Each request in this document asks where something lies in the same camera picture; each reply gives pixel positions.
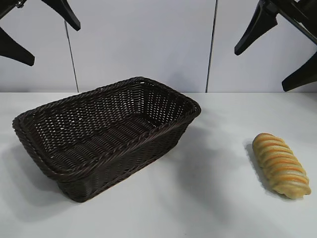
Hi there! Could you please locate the long twisted striped bread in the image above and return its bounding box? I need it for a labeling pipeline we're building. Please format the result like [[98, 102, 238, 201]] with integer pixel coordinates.
[[252, 132, 312, 200]]

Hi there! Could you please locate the dark brown woven wicker basket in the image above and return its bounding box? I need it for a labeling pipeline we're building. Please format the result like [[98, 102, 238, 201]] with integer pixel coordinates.
[[12, 76, 202, 203]]

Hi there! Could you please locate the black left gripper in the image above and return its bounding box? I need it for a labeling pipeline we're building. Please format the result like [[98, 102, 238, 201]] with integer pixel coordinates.
[[0, 0, 82, 67]]

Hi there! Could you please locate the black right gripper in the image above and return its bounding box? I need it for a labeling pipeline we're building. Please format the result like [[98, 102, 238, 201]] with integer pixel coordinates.
[[234, 0, 317, 92]]

